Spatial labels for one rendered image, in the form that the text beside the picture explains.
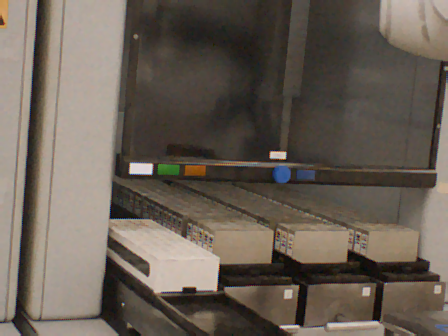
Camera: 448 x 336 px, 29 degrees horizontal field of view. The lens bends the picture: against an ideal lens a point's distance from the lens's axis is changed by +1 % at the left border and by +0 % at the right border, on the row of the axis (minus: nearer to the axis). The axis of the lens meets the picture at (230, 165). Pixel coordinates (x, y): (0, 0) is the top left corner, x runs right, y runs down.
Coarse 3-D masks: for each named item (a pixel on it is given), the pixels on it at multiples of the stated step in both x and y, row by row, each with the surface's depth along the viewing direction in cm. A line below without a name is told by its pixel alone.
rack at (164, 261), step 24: (120, 240) 139; (144, 240) 137; (168, 240) 138; (120, 264) 138; (144, 264) 143; (168, 264) 125; (192, 264) 127; (216, 264) 128; (168, 288) 125; (216, 288) 129
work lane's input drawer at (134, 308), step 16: (112, 272) 140; (112, 288) 136; (128, 288) 130; (144, 288) 127; (192, 288) 126; (112, 304) 136; (128, 304) 129; (144, 304) 124; (160, 304) 121; (176, 304) 125; (192, 304) 125; (208, 304) 126; (224, 304) 127; (240, 304) 123; (128, 320) 129; (144, 320) 123; (160, 320) 118; (176, 320) 116; (192, 320) 118; (208, 320) 118; (224, 320) 119; (240, 320) 120; (256, 320) 119
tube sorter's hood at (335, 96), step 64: (192, 0) 134; (256, 0) 139; (320, 0) 144; (128, 64) 131; (192, 64) 136; (256, 64) 141; (320, 64) 146; (384, 64) 152; (128, 128) 132; (192, 128) 137; (256, 128) 143; (320, 128) 148; (384, 128) 154
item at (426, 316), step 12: (396, 312) 125; (408, 312) 126; (420, 312) 127; (432, 312) 128; (444, 312) 128; (384, 324) 124; (396, 324) 122; (408, 324) 120; (420, 324) 121; (432, 324) 121; (444, 324) 122
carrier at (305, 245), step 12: (288, 240) 150; (300, 240) 149; (312, 240) 150; (324, 240) 151; (336, 240) 153; (348, 240) 154; (288, 252) 150; (300, 252) 150; (312, 252) 151; (324, 252) 152; (336, 252) 153
